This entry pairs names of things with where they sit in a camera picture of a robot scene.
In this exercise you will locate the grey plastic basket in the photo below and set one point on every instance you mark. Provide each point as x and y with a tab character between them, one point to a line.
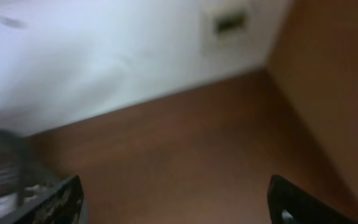
20	169

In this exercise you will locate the white wall socket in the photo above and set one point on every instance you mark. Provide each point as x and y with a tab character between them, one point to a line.
224	23

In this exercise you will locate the brown side panel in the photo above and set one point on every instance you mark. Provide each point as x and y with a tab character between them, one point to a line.
315	64

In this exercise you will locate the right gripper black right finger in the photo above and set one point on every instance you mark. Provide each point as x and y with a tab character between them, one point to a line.
287	203

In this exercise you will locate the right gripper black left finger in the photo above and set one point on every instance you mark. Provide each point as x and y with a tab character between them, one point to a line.
62	204

